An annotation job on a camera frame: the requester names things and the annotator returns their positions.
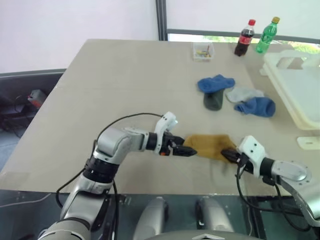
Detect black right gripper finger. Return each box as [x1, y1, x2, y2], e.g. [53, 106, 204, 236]
[224, 154, 241, 165]
[220, 148, 238, 158]

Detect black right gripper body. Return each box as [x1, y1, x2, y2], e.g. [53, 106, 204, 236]
[234, 152, 249, 169]

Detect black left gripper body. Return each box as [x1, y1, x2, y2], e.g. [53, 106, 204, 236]
[162, 132, 177, 156]

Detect mustard yellow sock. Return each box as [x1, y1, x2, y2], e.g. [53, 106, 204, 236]
[183, 133, 238, 163]

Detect white plastic bin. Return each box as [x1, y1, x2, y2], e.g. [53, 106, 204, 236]
[259, 49, 320, 131]

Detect clear plastic box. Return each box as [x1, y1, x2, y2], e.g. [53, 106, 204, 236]
[192, 41, 216, 62]

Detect dark green sock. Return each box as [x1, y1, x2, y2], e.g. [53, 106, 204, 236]
[202, 88, 224, 112]

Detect blue sock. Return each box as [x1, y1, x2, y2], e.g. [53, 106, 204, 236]
[233, 96, 277, 119]
[197, 73, 236, 94]

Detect grey sock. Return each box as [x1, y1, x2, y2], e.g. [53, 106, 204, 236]
[225, 86, 265, 104]

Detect silver right robot leg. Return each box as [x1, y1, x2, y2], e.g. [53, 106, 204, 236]
[194, 195, 235, 240]

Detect silver robot leg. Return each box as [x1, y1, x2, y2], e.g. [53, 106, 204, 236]
[131, 196, 170, 240]
[194, 195, 235, 240]

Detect white bin lid piece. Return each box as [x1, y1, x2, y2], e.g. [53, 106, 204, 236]
[296, 135, 320, 151]

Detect silver left robot leg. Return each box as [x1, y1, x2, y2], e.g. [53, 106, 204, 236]
[131, 196, 170, 240]

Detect grey robot chest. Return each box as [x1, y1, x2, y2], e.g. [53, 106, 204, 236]
[149, 230, 252, 240]

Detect cola bottle red cap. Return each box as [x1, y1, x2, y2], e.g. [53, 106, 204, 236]
[233, 19, 257, 58]

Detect green plastic bottle yellow cap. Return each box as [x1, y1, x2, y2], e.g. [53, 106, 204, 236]
[254, 16, 281, 55]

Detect red and grey device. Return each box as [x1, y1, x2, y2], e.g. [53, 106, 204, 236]
[27, 89, 48, 109]

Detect dark grey partition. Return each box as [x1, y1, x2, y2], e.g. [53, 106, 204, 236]
[0, 68, 68, 174]

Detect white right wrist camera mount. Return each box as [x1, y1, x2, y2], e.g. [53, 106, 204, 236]
[235, 135, 267, 176]

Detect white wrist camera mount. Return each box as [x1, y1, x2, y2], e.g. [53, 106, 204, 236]
[235, 135, 267, 176]
[153, 111, 179, 156]

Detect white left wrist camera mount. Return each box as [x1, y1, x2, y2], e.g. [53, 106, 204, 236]
[153, 111, 179, 156]

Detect dark grey window frame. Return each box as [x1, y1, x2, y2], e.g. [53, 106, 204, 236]
[155, 0, 320, 42]

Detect tangled black floor cables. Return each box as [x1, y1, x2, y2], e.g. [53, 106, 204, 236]
[0, 93, 35, 139]

